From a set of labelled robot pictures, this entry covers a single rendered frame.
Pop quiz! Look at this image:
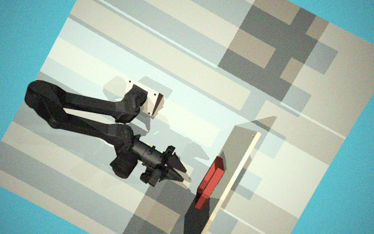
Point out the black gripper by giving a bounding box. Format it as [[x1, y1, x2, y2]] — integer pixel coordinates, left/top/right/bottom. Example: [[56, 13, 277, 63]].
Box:
[[141, 145, 187, 187]]

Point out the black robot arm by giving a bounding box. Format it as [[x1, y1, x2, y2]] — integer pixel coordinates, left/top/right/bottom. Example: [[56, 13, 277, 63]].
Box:
[[24, 80, 149, 179]]

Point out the grey wall panel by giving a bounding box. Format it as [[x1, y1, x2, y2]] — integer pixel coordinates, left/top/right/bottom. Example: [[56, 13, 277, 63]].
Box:
[[184, 125, 261, 234]]

